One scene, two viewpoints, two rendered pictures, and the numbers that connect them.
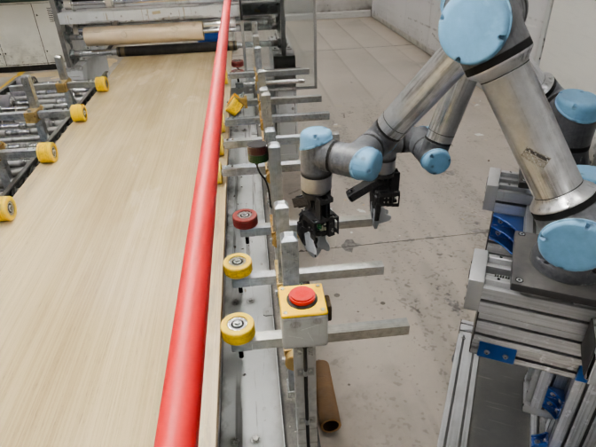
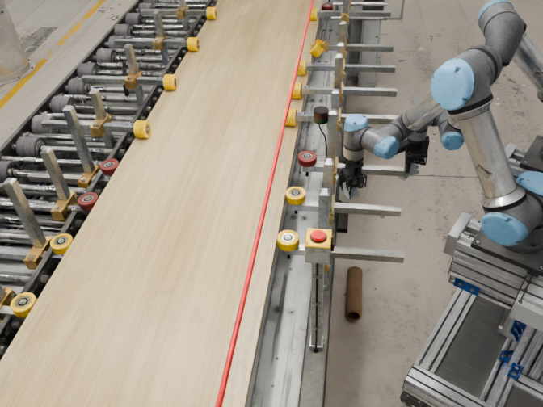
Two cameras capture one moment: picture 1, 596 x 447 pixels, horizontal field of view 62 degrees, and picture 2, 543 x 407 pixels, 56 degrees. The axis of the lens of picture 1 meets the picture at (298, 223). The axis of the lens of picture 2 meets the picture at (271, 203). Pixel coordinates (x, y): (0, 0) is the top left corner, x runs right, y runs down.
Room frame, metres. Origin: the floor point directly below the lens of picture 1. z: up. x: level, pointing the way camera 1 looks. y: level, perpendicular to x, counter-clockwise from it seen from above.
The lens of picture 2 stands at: (-0.39, -0.15, 2.22)
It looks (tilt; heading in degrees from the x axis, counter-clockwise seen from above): 41 degrees down; 16
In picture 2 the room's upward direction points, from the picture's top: 4 degrees counter-clockwise
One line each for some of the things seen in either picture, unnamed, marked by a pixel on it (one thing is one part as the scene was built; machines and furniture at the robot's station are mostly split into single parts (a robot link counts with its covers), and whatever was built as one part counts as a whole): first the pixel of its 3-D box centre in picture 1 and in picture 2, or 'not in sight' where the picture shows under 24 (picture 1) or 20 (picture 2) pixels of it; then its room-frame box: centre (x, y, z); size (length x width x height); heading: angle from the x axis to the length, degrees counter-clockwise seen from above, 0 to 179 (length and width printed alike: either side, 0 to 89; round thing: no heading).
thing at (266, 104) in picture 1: (269, 151); (337, 99); (1.84, 0.10, 0.92); 0.03 x 0.03 x 0.48; 5
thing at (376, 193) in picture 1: (384, 187); (416, 149); (1.41, -0.28, 0.97); 0.09 x 0.08 x 0.12; 95
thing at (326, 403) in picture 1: (325, 394); (354, 292); (1.37, -0.09, 0.04); 0.30 x 0.08 x 0.08; 5
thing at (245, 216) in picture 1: (246, 228); (307, 165); (1.37, 0.17, 0.85); 0.08 x 0.08 x 0.11
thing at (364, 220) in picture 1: (306, 226); (351, 169); (1.39, -0.03, 0.84); 0.43 x 0.03 x 0.04; 95
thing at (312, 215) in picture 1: (317, 211); (353, 169); (1.08, -0.05, 1.08); 0.09 x 0.08 x 0.12; 26
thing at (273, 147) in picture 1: (278, 214); (330, 159); (1.34, 0.06, 0.92); 0.03 x 0.03 x 0.48; 5
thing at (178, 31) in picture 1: (175, 32); not in sight; (3.65, 0.80, 1.05); 1.43 x 0.12 x 0.12; 95
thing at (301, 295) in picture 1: (301, 297); (318, 237); (0.59, 0.00, 1.22); 0.04 x 0.04 x 0.02
